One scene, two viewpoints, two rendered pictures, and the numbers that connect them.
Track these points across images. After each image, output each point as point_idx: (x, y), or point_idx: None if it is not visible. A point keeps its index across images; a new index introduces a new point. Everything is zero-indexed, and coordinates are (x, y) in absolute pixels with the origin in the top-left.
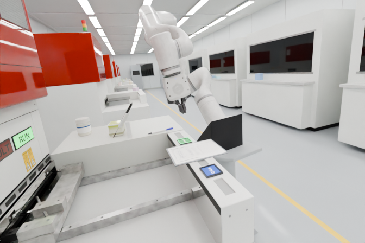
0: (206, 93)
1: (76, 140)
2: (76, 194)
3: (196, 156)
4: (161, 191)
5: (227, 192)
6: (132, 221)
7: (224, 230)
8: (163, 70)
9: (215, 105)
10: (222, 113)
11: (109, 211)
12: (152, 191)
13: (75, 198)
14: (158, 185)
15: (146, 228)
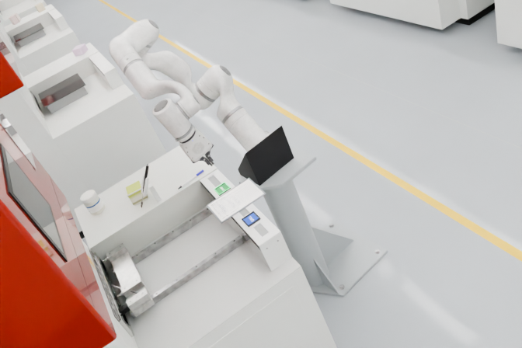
0: (230, 108)
1: (98, 223)
2: None
3: (237, 207)
4: (215, 244)
5: (263, 233)
6: (202, 274)
7: (266, 257)
8: (178, 138)
9: (247, 123)
10: (259, 130)
11: (178, 274)
12: (207, 247)
13: None
14: (210, 239)
15: (214, 275)
